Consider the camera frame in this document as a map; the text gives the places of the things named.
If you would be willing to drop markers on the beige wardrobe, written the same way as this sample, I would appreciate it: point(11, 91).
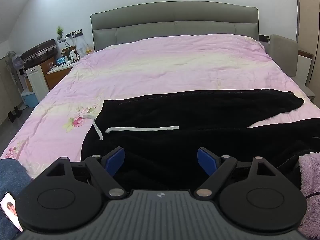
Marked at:
point(311, 17)

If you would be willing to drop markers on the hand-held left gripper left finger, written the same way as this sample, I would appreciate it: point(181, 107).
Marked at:
point(116, 160)

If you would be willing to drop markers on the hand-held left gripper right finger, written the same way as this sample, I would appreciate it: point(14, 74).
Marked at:
point(206, 161)

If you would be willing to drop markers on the purple fuzzy cloth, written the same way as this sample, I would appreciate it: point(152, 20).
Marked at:
point(311, 175)

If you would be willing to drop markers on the white slatted cabinet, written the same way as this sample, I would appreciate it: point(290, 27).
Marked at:
point(37, 82)

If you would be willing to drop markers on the pink floral blanket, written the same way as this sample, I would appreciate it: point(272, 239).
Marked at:
point(162, 67)

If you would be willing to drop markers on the person's blue jeans leg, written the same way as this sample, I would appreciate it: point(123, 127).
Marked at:
point(12, 177)

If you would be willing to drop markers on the dark brown suitcase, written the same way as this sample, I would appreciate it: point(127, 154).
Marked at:
point(38, 52)

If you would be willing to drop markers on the light blue bin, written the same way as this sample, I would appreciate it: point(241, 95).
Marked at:
point(30, 99)

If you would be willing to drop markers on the small potted plant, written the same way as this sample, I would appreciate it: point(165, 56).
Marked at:
point(59, 32)

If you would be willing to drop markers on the smartphone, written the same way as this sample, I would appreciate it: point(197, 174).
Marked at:
point(8, 208)

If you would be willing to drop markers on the drinking glass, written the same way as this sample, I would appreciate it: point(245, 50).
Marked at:
point(51, 65)

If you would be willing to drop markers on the grey upholstered headboard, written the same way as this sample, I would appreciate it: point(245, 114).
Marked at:
point(175, 17)

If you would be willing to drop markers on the black wall socket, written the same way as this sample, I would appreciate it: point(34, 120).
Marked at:
point(75, 33)

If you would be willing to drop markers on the black shoes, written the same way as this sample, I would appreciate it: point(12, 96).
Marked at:
point(14, 113)

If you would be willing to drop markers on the brown wooden nightstand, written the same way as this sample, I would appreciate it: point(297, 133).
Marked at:
point(57, 77)

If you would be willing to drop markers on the standing fan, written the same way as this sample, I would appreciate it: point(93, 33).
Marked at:
point(14, 61)

